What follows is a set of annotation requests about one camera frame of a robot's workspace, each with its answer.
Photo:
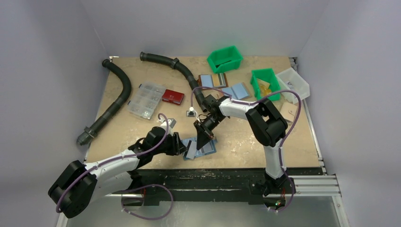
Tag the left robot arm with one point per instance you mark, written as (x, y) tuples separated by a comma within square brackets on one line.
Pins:
[(81, 184)]

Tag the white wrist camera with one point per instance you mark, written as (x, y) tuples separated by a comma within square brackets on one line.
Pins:
[(192, 112), (170, 122)]

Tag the pink open card holder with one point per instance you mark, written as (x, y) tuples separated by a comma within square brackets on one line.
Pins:
[(238, 91)]

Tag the black table front rail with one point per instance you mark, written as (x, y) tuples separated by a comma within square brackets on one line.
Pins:
[(204, 185)]

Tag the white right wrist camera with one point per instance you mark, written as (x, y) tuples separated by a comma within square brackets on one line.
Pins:
[(192, 112)]

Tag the white card magnetic stripe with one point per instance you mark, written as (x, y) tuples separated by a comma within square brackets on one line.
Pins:
[(191, 149)]

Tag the white translucent bin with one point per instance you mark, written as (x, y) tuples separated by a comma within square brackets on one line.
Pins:
[(289, 79)]

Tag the blue leather card holder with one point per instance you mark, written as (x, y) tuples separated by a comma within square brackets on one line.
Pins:
[(211, 143)]

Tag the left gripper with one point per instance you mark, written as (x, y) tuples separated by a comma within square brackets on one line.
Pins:
[(178, 143)]

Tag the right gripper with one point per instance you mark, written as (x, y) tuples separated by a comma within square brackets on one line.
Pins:
[(204, 127)]

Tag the red card case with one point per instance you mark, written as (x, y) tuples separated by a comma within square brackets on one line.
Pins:
[(173, 97)]

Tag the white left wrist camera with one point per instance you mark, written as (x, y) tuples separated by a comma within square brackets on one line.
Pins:
[(170, 122)]

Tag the clear plastic screw box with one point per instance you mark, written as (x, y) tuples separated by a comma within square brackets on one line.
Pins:
[(146, 99)]

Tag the green bin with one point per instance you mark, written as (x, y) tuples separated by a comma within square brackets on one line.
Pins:
[(225, 59), (264, 82)]

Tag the brown open card holder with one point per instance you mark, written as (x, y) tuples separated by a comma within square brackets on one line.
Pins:
[(213, 80)]

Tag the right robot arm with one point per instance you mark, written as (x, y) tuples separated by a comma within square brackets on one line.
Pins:
[(268, 127)]

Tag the beige card holder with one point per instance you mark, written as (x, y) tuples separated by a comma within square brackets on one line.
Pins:
[(288, 111)]

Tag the green bin right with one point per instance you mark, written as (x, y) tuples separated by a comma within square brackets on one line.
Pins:
[(264, 82)]

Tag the green bin rear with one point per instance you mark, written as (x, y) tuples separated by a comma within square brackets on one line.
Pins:
[(225, 59)]

